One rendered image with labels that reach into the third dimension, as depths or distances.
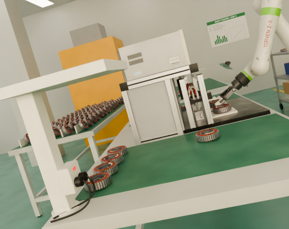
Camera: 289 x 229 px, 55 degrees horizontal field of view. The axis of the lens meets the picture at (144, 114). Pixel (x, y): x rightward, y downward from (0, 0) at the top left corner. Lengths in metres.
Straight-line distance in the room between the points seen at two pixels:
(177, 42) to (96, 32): 4.13
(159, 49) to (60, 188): 1.01
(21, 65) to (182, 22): 3.82
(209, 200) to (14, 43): 4.95
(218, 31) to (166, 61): 5.56
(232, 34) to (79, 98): 3.94
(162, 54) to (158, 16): 5.53
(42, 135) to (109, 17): 6.49
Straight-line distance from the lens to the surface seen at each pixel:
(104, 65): 0.81
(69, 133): 2.77
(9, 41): 5.55
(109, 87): 5.39
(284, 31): 2.15
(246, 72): 2.02
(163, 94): 1.56
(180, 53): 1.67
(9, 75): 5.56
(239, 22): 7.30
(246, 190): 0.88
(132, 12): 7.26
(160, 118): 1.58
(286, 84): 2.11
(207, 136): 1.34
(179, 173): 1.06
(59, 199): 1.03
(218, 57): 7.16
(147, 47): 1.68
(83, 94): 5.54
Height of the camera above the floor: 1.14
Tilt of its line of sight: 8 degrees down
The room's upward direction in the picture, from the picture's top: 15 degrees counter-clockwise
